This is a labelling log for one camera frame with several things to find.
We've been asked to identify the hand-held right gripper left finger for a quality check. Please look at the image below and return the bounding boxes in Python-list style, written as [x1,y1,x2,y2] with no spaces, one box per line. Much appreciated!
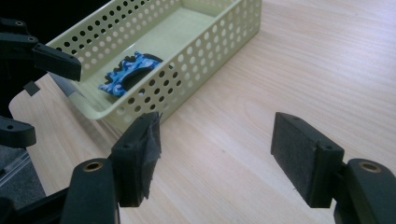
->
[108,111,163,208]

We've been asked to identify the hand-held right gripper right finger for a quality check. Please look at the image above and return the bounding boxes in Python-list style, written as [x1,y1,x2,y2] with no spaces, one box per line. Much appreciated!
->
[270,111,346,209]

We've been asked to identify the blue camouflage fingerless glove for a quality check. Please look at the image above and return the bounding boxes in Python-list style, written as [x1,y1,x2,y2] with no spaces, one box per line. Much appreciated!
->
[97,50,164,98]

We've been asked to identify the pale yellow perforated plastic basket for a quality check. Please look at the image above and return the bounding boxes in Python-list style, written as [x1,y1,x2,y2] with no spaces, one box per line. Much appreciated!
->
[46,0,263,132]

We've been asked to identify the grey tape piece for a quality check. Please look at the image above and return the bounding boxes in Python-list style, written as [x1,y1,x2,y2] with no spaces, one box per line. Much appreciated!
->
[22,80,41,97]

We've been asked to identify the aluminium floor rail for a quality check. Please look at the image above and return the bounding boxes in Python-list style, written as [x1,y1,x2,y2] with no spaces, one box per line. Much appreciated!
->
[0,152,32,188]

